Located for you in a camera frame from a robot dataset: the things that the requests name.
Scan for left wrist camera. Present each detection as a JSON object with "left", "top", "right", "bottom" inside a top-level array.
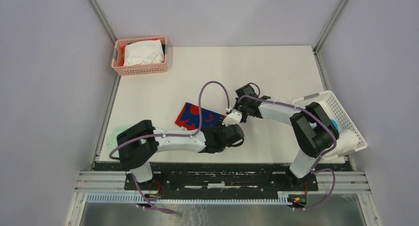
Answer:
[{"left": 222, "top": 109, "right": 243, "bottom": 126}]

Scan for aluminium frame rails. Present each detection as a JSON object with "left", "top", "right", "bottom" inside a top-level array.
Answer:
[{"left": 65, "top": 171, "right": 383, "bottom": 226}]

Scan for purple cable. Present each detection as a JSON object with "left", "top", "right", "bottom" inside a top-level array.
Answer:
[
  {"left": 108, "top": 81, "right": 231, "bottom": 215},
  {"left": 237, "top": 83, "right": 338, "bottom": 211}
]

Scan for white towel in basket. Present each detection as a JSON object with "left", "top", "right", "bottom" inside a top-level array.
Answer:
[{"left": 124, "top": 40, "right": 165, "bottom": 66}]

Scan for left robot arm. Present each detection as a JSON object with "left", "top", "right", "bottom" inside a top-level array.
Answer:
[{"left": 109, "top": 120, "right": 245, "bottom": 190}]

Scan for white slotted cable duct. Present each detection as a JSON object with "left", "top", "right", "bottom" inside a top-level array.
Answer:
[{"left": 86, "top": 192, "right": 292, "bottom": 206}]

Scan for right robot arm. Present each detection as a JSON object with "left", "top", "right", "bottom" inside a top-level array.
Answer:
[{"left": 233, "top": 84, "right": 339, "bottom": 190}]

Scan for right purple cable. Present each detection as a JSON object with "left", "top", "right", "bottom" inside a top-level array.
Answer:
[{"left": 237, "top": 83, "right": 338, "bottom": 211}]

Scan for pink plastic basket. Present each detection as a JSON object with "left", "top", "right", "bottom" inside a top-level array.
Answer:
[{"left": 111, "top": 36, "right": 168, "bottom": 76}]

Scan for white towel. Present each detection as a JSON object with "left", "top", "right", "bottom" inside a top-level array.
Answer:
[
  {"left": 323, "top": 130, "right": 359, "bottom": 160},
  {"left": 124, "top": 40, "right": 165, "bottom": 66}
]

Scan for white plastic basket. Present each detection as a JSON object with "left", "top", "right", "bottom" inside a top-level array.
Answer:
[{"left": 293, "top": 90, "right": 368, "bottom": 162}]

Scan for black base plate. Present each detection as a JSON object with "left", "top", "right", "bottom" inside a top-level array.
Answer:
[{"left": 139, "top": 163, "right": 319, "bottom": 200}]

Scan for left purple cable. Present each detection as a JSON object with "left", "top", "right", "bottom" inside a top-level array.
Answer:
[{"left": 108, "top": 81, "right": 231, "bottom": 215}]

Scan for red and blue towel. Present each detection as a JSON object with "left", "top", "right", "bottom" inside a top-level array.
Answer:
[{"left": 174, "top": 102, "right": 225, "bottom": 131}]

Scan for mint green towel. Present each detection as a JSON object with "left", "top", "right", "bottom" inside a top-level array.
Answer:
[{"left": 104, "top": 126, "right": 129, "bottom": 161}]

